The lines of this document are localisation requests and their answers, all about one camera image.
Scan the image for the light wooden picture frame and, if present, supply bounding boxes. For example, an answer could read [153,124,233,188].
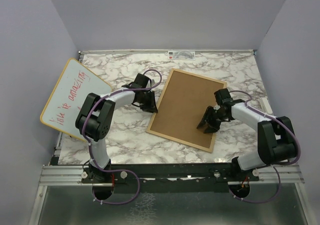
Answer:
[145,68,228,154]

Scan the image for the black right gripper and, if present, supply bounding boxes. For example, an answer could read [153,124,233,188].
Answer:
[197,106,229,134]

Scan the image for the aluminium front rail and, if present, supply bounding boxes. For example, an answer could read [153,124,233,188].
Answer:
[39,164,304,186]

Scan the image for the yellow-rimmed whiteboard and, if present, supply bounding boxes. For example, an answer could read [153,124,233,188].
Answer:
[40,58,113,141]

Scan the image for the aluminium rail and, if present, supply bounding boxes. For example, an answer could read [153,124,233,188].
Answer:
[39,164,304,186]
[78,49,256,55]

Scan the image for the white block at table edge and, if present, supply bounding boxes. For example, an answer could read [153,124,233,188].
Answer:
[259,97,273,114]

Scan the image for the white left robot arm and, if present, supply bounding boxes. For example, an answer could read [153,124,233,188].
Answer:
[75,72,162,183]

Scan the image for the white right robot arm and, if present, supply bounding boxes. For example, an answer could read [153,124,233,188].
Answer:
[197,88,301,181]

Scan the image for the white sticker label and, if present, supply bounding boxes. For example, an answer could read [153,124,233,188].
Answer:
[167,50,196,61]

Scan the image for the aluminium back rail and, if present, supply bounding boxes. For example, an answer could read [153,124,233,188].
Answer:
[78,49,256,55]

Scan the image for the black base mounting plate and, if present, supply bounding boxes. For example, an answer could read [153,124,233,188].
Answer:
[81,162,259,194]

